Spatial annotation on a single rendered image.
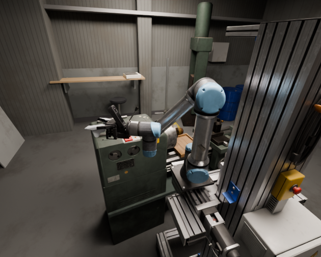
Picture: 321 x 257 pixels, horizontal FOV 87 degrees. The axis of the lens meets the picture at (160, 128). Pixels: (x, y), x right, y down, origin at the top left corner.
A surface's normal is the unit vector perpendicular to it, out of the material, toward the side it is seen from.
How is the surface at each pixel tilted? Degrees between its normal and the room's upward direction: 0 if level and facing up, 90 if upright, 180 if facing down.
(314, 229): 0
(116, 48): 90
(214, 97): 82
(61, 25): 90
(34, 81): 90
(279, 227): 0
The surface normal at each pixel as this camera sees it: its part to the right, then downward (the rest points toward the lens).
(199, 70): 0.00, 0.46
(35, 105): 0.29, 0.46
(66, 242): 0.03, -0.88
